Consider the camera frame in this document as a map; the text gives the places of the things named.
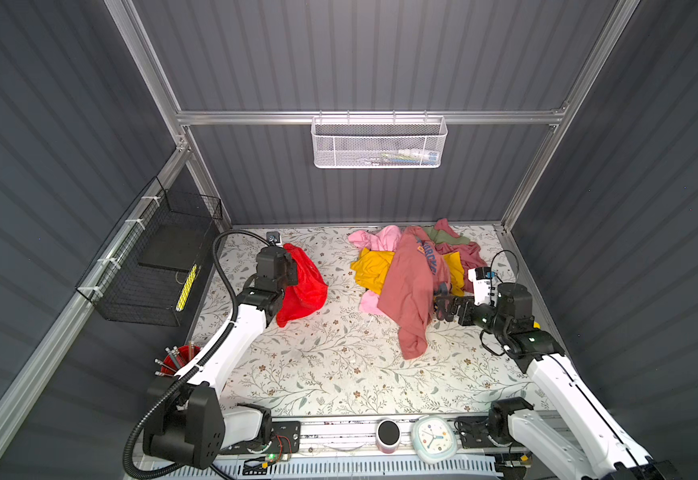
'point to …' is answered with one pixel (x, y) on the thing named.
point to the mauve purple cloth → (469, 252)
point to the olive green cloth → (441, 237)
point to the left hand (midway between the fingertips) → (281, 261)
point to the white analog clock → (434, 438)
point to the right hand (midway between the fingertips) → (454, 301)
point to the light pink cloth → (387, 238)
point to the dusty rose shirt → (419, 273)
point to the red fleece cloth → (304, 297)
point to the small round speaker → (388, 434)
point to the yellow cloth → (373, 268)
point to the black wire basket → (144, 274)
